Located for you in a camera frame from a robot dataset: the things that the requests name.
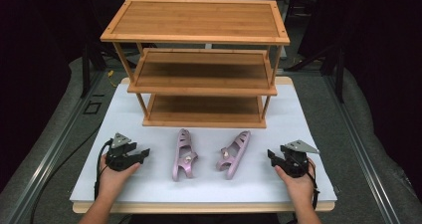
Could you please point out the yellow tag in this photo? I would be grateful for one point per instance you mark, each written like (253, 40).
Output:
(111, 74)

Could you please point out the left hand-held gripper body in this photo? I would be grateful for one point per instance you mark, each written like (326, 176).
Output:
(119, 159)

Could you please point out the black stand post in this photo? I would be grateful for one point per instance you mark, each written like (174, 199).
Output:
(86, 71)
(339, 74)

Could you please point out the person's left hand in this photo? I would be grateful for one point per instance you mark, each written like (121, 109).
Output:
(112, 182)

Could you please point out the wooden three-tier shoe rack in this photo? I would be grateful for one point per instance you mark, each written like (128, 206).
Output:
(199, 18)

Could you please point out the metal floor rail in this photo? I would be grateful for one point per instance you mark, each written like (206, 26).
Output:
(361, 151)
(49, 157)

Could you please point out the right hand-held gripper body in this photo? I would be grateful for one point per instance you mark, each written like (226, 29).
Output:
(294, 164)

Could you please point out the person's right hand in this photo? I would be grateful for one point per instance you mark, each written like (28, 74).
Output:
(298, 189)

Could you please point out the pink child sandal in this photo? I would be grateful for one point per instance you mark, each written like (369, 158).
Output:
(244, 139)
(187, 158)

